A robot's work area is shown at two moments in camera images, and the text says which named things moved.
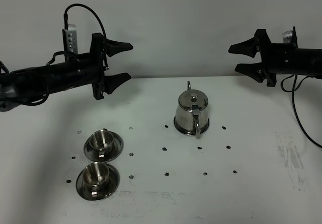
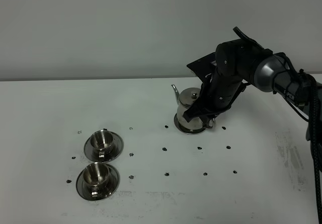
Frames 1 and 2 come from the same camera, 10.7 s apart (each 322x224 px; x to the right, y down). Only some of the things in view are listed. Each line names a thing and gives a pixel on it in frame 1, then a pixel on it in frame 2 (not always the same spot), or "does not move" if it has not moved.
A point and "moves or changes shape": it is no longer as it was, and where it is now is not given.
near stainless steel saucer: [105, 191] does not move
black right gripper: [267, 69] to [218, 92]
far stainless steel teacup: [102, 140] does not move
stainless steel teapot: [191, 117] moves or changes shape
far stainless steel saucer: [115, 150] does not move
